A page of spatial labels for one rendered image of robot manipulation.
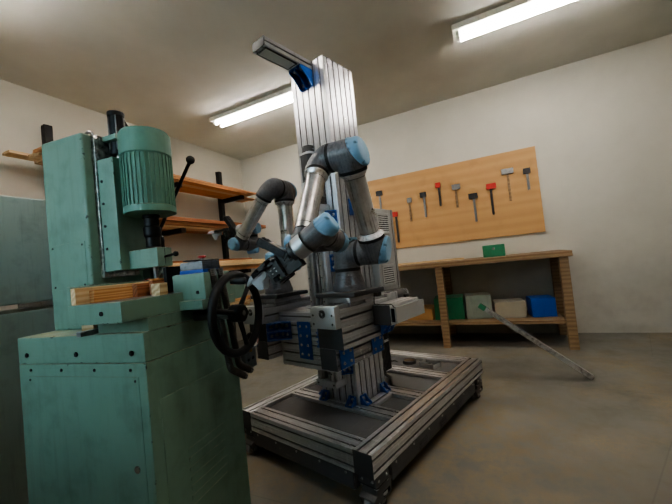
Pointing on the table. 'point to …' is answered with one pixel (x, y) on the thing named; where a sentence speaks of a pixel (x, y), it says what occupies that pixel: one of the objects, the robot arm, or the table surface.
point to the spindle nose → (152, 230)
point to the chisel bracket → (150, 258)
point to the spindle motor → (146, 172)
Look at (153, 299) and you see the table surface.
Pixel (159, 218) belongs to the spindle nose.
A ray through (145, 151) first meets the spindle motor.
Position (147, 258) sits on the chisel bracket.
